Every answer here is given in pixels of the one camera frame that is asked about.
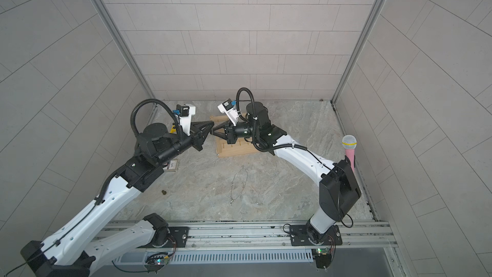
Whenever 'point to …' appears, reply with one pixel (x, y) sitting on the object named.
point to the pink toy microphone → (349, 143)
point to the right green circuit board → (323, 258)
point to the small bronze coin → (164, 192)
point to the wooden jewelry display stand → (241, 147)
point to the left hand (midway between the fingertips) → (217, 123)
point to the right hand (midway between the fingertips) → (214, 134)
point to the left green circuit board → (156, 261)
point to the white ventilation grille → (227, 256)
